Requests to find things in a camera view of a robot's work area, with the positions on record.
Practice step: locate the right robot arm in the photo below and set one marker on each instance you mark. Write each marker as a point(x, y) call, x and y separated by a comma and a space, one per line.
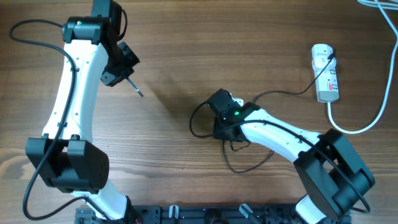
point(333, 174)

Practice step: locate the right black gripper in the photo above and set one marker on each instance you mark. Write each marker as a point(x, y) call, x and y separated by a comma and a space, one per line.
point(221, 135)

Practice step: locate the white power strip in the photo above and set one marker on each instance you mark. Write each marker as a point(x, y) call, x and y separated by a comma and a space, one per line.
point(326, 82)

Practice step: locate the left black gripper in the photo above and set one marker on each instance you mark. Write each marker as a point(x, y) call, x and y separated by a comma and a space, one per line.
point(109, 79)

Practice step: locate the smartphone with teal screen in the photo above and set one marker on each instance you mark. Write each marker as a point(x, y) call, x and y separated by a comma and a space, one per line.
point(134, 87)

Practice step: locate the white USB charger plug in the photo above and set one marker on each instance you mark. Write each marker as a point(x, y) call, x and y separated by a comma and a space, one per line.
point(326, 62)

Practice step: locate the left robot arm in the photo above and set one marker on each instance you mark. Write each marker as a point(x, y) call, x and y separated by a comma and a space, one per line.
point(64, 156)

